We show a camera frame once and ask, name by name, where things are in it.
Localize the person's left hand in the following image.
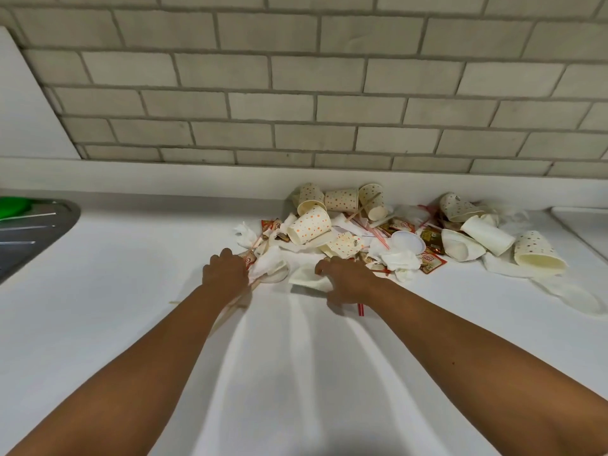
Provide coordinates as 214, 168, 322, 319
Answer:
202, 248, 250, 300

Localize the person's right hand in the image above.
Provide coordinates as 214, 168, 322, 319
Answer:
314, 255, 383, 309

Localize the white paper napkin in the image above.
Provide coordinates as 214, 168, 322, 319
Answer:
288, 266, 333, 293
248, 247, 290, 285
233, 221, 260, 248
482, 251, 542, 279
379, 248, 423, 282
541, 275, 608, 319

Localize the person's right forearm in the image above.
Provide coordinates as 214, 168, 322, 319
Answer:
366, 277, 608, 456

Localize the person's left forearm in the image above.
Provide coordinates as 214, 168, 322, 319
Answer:
0, 282, 248, 456

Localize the flattened dotted paper cup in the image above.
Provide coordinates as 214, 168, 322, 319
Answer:
327, 232, 365, 260

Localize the orange dotted paper cup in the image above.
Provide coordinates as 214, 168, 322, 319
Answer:
298, 182, 327, 215
513, 231, 569, 276
324, 188, 360, 214
358, 183, 390, 222
287, 205, 333, 246

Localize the small white plastic cup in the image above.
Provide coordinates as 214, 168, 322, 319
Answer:
390, 231, 426, 255

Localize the brown sauce sachet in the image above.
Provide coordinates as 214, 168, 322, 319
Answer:
421, 231, 445, 255

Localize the clear plastic wrapper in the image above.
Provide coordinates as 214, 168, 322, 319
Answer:
393, 204, 439, 229

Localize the squashed white paper cup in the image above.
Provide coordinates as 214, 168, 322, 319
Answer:
441, 229, 487, 262

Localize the dented dotted paper cup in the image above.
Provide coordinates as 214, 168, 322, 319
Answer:
439, 192, 486, 223

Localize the stainless steel sink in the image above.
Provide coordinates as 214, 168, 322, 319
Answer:
0, 198, 82, 284

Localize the green plastic item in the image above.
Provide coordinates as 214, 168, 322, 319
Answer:
0, 196, 33, 220

